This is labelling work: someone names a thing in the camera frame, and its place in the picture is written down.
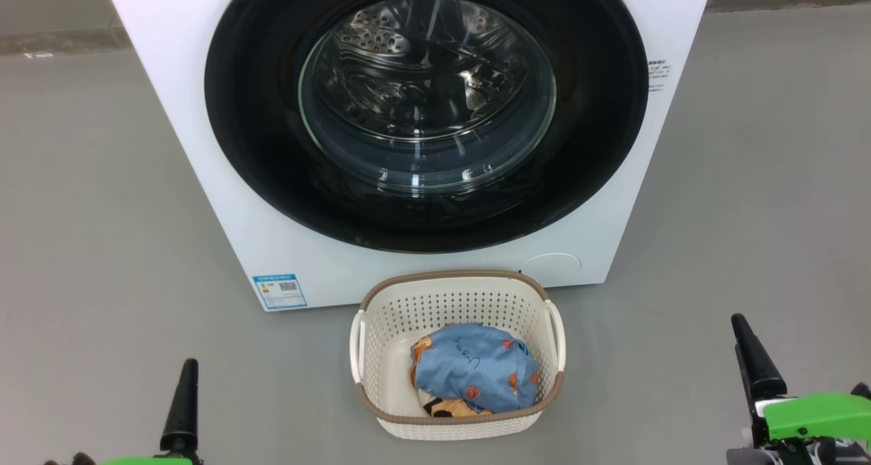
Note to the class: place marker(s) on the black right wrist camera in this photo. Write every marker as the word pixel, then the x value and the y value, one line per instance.
pixel 863 389

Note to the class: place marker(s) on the white front-load washing machine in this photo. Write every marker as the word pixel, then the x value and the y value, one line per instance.
pixel 354 274

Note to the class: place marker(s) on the blue energy label sticker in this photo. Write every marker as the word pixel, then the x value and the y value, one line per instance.
pixel 279 291

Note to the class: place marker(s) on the stainless steel washing machine drum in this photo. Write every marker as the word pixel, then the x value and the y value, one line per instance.
pixel 381 39

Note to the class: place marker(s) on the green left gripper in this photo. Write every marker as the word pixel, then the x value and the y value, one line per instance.
pixel 146 461

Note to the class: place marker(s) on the small printed text label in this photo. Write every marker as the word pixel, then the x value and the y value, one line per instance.
pixel 656 75

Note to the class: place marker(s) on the small white floor scrap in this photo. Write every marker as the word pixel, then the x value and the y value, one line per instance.
pixel 37 55

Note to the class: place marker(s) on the blue patterned cloth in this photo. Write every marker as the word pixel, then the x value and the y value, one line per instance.
pixel 469 370

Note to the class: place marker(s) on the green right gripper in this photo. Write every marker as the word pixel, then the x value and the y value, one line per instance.
pixel 816 417

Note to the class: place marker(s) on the round white filter cover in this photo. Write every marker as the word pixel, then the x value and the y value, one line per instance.
pixel 551 269

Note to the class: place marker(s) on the black round glass washer door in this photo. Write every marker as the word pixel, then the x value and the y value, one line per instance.
pixel 258 145

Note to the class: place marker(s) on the cream perforated laundry basket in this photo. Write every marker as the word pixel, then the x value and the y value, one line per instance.
pixel 435 308

